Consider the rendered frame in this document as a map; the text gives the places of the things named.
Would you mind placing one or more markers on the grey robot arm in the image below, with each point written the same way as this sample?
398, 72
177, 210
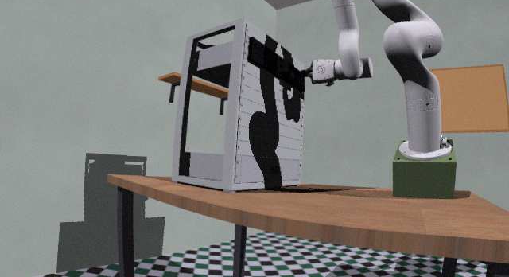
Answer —
412, 37

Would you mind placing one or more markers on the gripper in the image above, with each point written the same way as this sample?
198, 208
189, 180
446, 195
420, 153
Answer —
322, 72

